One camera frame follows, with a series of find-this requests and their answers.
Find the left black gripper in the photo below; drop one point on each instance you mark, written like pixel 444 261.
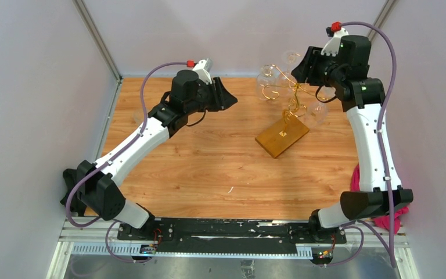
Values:
pixel 225 99

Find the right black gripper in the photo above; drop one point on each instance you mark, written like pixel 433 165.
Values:
pixel 312 57

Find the clear ribbed wine glass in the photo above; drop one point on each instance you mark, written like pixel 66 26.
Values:
pixel 139 117

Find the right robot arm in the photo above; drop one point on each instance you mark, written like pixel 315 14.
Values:
pixel 362 97

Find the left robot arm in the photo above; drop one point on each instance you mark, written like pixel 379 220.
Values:
pixel 98 183

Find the clear wine glass back top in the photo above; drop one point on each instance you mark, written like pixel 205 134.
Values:
pixel 285 79

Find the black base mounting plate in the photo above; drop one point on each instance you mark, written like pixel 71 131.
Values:
pixel 230 236

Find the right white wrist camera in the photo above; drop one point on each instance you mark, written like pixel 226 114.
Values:
pixel 331 48

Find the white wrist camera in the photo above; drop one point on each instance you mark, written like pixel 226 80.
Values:
pixel 331 48
pixel 202 68

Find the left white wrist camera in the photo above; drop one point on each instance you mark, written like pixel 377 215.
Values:
pixel 202 68

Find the gold wire glass rack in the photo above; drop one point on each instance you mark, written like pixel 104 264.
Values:
pixel 290 127

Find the aluminium frame rail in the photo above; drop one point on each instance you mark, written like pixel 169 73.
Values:
pixel 96 252

